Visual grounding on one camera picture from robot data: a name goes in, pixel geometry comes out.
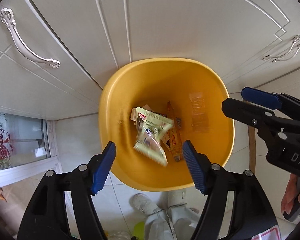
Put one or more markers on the orange white medicine box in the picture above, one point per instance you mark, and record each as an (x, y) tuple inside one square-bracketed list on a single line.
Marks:
[(141, 117)]

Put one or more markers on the yellow-green snack packet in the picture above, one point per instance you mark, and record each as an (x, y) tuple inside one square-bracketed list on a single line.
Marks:
[(149, 145)]

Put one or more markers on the white cabinet door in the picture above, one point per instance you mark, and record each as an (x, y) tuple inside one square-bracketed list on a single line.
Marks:
[(229, 36)]

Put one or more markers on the yellow plastic trash bin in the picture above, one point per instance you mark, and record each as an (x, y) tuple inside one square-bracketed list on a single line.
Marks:
[(150, 107)]

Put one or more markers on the orange transparent wrapper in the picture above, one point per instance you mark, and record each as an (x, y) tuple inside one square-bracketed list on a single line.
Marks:
[(175, 140)]

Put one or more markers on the person's grey trouser leg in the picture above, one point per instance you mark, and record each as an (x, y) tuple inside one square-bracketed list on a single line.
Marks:
[(178, 221)]

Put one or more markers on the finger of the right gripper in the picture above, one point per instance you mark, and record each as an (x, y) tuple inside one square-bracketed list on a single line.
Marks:
[(251, 115), (269, 100)]

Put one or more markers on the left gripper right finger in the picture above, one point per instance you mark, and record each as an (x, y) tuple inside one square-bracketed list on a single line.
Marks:
[(252, 215)]

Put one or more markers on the right silver cabinet handles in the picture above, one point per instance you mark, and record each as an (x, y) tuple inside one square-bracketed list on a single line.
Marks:
[(286, 51)]

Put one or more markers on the person's white shoe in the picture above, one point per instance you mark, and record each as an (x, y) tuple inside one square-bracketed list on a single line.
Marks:
[(145, 203)]

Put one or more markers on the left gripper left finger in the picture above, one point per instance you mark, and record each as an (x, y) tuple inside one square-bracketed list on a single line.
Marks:
[(45, 216)]

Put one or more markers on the left silver cabinet handle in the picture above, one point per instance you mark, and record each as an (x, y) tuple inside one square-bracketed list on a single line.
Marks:
[(7, 18)]

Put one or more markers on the person's right hand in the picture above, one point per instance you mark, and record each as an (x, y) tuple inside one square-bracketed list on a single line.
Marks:
[(290, 194)]

